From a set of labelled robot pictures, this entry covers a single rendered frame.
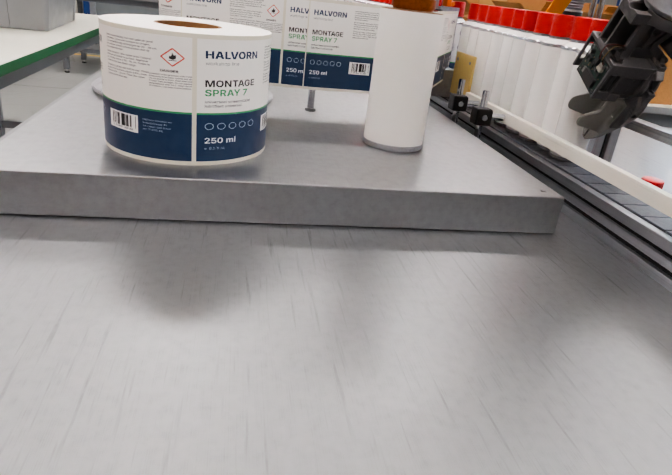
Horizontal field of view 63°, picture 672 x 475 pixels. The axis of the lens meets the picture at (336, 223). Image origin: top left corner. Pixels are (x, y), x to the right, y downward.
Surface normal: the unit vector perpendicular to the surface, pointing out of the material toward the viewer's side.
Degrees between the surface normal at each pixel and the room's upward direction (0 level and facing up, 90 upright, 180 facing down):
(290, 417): 0
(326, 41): 90
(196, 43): 90
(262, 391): 0
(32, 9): 95
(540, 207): 90
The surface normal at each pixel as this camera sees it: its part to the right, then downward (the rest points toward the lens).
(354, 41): 0.23, 0.40
